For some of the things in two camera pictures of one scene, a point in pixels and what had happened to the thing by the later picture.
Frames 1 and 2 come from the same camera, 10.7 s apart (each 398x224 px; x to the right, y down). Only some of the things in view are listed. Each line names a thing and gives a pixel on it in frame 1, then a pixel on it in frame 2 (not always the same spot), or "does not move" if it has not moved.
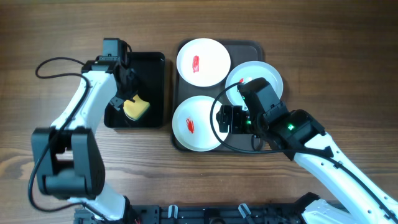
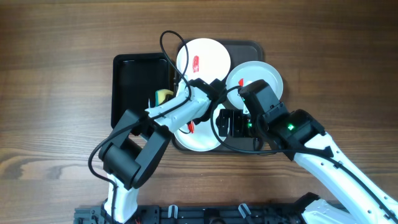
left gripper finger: (132, 98) to (168, 97)
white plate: (191, 124) does not move
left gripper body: (127, 91) to (203, 119)
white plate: (203, 62) does not move
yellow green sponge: (134, 110) to (160, 95)
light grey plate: (248, 71) does not move
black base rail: (203, 214) does not move
